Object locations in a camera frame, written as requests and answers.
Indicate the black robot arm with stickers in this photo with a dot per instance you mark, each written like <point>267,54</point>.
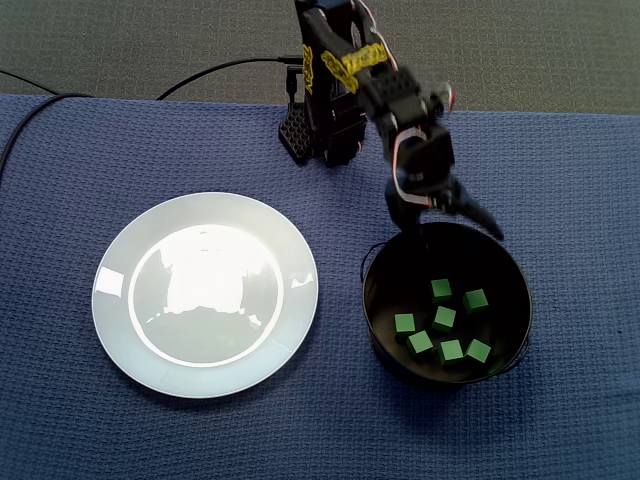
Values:
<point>320,100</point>

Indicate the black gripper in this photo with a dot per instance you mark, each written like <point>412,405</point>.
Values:
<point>421,199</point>

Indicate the black metal bucket container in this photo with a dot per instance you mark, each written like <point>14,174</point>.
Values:
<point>390,280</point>

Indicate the blue woven table cloth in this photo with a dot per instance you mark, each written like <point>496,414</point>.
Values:
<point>450,425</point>

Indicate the white round plate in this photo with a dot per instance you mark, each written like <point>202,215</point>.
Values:
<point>205,295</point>

